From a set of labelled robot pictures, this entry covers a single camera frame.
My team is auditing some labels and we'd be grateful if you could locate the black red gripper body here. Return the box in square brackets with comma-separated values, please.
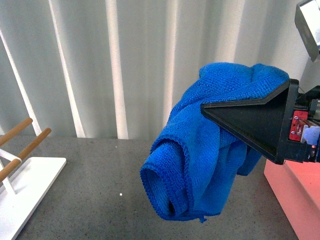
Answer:
[282, 84, 320, 163]

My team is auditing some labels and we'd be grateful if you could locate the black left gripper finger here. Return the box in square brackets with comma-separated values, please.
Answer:
[201, 79, 300, 165]

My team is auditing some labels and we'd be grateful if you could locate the blue microfiber cloth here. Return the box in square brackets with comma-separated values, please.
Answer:
[140, 62, 289, 222]

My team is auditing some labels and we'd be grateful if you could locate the pink plastic box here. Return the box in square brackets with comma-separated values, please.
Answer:
[264, 160, 320, 240]

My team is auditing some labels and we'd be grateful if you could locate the white pleated curtain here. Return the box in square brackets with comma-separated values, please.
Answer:
[0, 0, 320, 140]

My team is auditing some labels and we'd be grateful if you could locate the white wooden towel rack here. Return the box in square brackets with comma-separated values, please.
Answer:
[0, 128, 67, 240]

